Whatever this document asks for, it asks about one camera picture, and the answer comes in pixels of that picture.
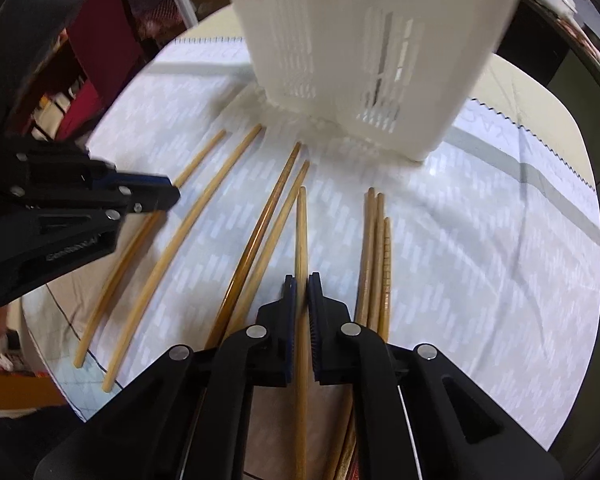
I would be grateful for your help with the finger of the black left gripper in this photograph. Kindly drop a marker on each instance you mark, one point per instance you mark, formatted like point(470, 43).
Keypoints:
point(144, 199)

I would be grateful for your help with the dark brown chopstick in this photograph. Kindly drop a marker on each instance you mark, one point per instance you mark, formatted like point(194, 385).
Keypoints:
point(251, 249)

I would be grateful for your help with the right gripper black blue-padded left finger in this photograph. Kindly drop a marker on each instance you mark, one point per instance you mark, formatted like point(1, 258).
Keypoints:
point(187, 415)

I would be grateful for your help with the ridged brown chopstick right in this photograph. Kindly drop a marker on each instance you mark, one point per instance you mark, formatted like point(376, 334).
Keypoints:
point(386, 269)

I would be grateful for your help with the hanging dark patterned cloth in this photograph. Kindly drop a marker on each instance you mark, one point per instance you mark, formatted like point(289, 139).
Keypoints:
point(158, 20)

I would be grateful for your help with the red chair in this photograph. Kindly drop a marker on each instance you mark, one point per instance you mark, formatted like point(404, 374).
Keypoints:
point(104, 43)

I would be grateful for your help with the white patterned table cloth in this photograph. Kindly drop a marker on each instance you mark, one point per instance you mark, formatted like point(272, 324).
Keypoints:
point(495, 240)

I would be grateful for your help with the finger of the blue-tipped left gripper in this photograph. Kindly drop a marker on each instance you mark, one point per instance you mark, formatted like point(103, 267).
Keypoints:
point(136, 183)

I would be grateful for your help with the light wooden chopstick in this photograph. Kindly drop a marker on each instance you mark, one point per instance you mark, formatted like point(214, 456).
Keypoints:
point(128, 255)
point(165, 260)
point(245, 300)
point(301, 348)

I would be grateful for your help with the brown chopstick right middle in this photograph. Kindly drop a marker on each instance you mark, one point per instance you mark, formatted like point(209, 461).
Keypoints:
point(367, 313)

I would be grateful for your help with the white plastic utensil holder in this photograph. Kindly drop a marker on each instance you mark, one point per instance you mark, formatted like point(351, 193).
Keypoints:
point(395, 72)

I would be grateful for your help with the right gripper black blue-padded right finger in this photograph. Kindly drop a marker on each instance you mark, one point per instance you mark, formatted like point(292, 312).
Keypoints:
point(417, 415)

